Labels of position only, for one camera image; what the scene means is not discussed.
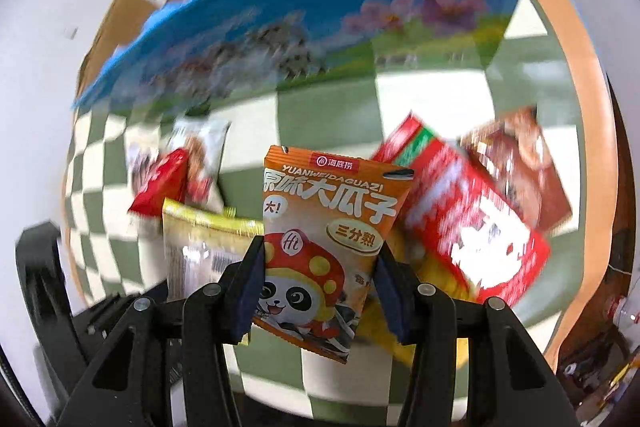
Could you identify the yellow clear snack packet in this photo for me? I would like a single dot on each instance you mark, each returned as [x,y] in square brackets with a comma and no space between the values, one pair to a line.
[200,247]

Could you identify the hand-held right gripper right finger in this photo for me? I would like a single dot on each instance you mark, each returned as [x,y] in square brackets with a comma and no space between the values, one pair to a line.
[395,302]

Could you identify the red snack box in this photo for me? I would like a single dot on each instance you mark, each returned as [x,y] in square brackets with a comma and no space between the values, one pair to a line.
[450,207]

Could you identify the white snack packet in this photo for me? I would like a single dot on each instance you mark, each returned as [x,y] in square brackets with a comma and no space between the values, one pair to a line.
[205,157]

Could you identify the blue printed carton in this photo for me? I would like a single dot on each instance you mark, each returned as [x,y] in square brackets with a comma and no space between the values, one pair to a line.
[325,7]

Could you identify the orange panda snack packet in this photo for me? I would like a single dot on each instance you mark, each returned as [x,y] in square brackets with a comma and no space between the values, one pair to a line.
[325,217]

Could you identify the green white checkered tablecloth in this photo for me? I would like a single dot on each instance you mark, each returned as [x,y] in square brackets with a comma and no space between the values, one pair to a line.
[325,122]

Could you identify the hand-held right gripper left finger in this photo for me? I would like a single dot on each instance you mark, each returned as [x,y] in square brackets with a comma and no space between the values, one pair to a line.
[252,289]

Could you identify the brown snack packet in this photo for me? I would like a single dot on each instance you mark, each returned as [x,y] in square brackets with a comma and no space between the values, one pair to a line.
[530,177]

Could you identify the red triangular snack packet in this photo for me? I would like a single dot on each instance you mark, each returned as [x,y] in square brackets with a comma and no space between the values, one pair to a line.
[160,187]

